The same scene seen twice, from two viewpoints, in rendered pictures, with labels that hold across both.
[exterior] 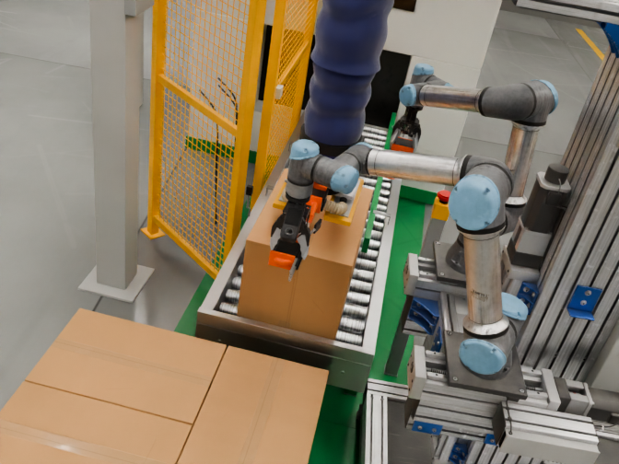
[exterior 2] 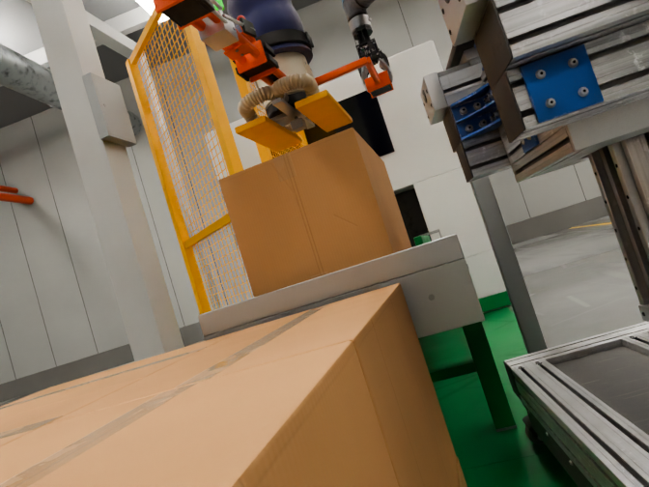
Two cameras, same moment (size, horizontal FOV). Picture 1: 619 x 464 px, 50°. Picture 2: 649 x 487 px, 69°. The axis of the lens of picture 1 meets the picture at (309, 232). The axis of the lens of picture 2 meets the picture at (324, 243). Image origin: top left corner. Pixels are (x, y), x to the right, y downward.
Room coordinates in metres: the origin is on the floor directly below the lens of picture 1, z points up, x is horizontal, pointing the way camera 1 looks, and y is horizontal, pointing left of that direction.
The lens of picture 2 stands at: (0.75, -0.19, 0.62)
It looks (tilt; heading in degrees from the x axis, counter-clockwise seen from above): 3 degrees up; 8
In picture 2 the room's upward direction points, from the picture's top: 18 degrees counter-clockwise
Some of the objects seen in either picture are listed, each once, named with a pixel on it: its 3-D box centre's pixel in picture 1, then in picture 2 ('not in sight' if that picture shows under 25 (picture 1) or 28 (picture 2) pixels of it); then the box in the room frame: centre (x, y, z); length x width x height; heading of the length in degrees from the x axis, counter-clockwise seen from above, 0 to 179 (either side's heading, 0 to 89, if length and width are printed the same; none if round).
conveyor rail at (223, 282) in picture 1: (271, 192); not in sight; (3.12, 0.24, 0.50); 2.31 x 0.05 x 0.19; 175
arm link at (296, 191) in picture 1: (297, 186); not in sight; (1.62, 0.05, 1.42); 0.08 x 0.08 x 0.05
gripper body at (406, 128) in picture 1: (410, 119); (366, 45); (2.44, -0.31, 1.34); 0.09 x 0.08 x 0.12; 174
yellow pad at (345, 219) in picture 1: (345, 195); (324, 108); (2.19, -0.11, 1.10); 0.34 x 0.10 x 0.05; 173
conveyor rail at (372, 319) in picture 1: (389, 220); not in sight; (3.07, -0.41, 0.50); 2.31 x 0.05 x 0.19; 175
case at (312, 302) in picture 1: (308, 252); (331, 227); (2.27, -0.01, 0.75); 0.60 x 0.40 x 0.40; 174
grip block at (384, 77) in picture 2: (402, 147); (379, 84); (2.47, -0.31, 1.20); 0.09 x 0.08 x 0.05; 83
